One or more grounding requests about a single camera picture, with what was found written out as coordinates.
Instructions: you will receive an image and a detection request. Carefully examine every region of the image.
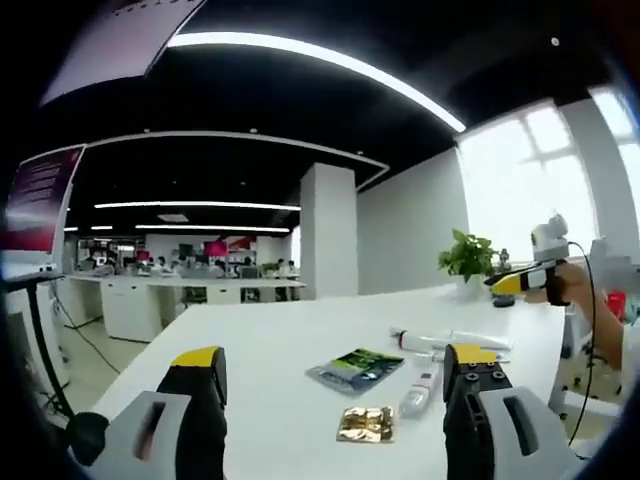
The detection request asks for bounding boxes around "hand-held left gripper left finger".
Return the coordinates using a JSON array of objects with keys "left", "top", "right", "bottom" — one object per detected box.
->
[{"left": 93, "top": 344, "right": 229, "bottom": 480}]

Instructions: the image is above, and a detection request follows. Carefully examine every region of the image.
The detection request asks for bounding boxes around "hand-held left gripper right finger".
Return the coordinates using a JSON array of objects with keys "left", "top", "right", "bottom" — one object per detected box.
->
[{"left": 442, "top": 343, "right": 587, "bottom": 480}]

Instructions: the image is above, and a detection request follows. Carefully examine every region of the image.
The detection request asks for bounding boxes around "long white skincare tube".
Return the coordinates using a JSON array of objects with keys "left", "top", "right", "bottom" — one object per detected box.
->
[{"left": 433, "top": 329, "right": 515, "bottom": 350}]

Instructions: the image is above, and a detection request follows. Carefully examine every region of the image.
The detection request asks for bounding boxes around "white skincare tube red mark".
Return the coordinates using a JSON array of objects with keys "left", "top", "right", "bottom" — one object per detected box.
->
[{"left": 398, "top": 366, "right": 442, "bottom": 420}]

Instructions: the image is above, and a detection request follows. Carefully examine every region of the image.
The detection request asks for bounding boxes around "white skincare tube dark cap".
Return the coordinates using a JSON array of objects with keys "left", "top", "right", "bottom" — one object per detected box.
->
[{"left": 389, "top": 326, "right": 451, "bottom": 352}]

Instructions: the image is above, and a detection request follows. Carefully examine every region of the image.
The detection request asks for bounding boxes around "gold foil skincare sachet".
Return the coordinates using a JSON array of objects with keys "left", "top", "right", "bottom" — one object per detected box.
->
[{"left": 335, "top": 405, "right": 397, "bottom": 445}]

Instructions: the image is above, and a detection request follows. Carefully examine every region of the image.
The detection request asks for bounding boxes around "green skincare sachet packet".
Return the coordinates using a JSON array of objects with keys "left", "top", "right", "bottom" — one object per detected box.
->
[{"left": 305, "top": 347, "right": 406, "bottom": 397}]

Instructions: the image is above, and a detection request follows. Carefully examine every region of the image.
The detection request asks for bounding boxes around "person's right hand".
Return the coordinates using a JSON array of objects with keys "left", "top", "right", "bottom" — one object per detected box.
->
[{"left": 524, "top": 260, "right": 587, "bottom": 306}]

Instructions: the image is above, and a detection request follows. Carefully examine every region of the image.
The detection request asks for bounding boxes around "green plant in white pot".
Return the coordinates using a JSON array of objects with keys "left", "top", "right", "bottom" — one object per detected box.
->
[{"left": 437, "top": 228, "right": 500, "bottom": 302}]

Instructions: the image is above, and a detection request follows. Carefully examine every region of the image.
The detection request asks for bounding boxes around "large bright window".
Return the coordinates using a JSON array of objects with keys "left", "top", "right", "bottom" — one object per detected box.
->
[{"left": 456, "top": 85, "right": 640, "bottom": 284}]

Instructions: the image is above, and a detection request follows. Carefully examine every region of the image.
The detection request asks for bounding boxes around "red object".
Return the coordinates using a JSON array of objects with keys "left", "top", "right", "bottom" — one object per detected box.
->
[{"left": 606, "top": 291, "right": 627, "bottom": 322}]

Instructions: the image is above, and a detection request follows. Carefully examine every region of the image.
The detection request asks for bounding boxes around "row of white desks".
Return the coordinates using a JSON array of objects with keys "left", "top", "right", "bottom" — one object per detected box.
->
[{"left": 63, "top": 272, "right": 307, "bottom": 344}]

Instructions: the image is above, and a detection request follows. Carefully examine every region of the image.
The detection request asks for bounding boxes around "black stand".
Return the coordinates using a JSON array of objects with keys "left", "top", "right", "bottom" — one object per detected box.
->
[{"left": 3, "top": 265, "right": 72, "bottom": 401}]

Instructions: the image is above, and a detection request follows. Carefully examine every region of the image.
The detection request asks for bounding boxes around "straight ceiling light strip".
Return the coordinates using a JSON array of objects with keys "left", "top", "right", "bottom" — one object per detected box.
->
[
  {"left": 134, "top": 223, "right": 292, "bottom": 234},
  {"left": 93, "top": 200, "right": 302, "bottom": 212}
]

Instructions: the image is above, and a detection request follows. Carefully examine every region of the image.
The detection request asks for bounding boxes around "long curved ceiling light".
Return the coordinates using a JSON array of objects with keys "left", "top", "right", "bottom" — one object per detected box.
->
[{"left": 166, "top": 31, "right": 469, "bottom": 134}]

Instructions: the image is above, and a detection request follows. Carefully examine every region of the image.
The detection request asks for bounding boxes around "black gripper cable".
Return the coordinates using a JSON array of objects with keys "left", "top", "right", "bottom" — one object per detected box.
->
[{"left": 565, "top": 241, "right": 597, "bottom": 447}]

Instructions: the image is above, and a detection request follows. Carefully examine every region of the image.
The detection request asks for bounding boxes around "red wall poster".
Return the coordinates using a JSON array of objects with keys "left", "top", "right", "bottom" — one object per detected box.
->
[{"left": 3, "top": 144, "right": 87, "bottom": 257}]

